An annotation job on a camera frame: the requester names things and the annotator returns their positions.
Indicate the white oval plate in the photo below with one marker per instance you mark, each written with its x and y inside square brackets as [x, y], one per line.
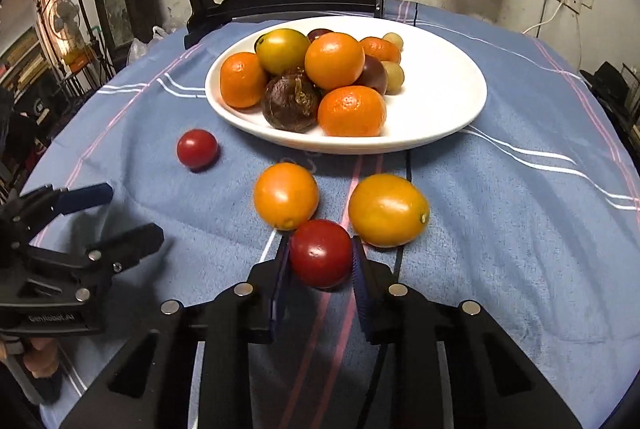
[440, 94]

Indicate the cluttered bookshelf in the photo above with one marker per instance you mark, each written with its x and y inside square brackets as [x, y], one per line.
[20, 59]

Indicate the black tripod stand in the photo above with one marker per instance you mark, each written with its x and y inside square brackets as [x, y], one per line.
[82, 9]

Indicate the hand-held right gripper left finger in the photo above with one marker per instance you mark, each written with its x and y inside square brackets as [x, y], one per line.
[278, 294]

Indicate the red cherry tomato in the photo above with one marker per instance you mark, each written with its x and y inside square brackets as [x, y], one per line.
[197, 149]
[321, 253]

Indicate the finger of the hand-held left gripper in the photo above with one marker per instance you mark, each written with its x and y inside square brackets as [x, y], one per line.
[135, 241]
[87, 198]

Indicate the smooth round orange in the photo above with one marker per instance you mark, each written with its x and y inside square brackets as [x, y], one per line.
[334, 61]

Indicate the blue striped tablecloth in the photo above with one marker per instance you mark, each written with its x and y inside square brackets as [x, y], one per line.
[500, 259]

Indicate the black bag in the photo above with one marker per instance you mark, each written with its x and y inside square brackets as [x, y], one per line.
[610, 84]

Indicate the dark brown water chestnut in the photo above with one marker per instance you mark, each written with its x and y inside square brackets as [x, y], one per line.
[291, 101]

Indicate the tan longan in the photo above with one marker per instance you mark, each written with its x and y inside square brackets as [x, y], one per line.
[394, 40]
[393, 76]

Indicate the white plastic bag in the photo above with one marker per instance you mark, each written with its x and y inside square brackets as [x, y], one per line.
[145, 46]

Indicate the small orange tangerine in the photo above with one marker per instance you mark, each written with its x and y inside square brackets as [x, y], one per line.
[382, 50]

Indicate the oval yellow-orange tomato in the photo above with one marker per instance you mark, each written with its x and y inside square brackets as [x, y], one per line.
[388, 210]

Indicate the round orange tomato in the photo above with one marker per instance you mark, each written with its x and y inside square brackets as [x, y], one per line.
[286, 195]

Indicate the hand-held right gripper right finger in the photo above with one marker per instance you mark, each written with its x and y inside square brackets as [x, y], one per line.
[362, 299]

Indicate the yellow-green tomato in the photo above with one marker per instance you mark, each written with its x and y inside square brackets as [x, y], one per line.
[282, 51]

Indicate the standing fan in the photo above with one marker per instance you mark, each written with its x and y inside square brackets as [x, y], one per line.
[65, 16]

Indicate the person's left hand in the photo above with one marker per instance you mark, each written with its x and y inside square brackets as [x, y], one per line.
[42, 356]

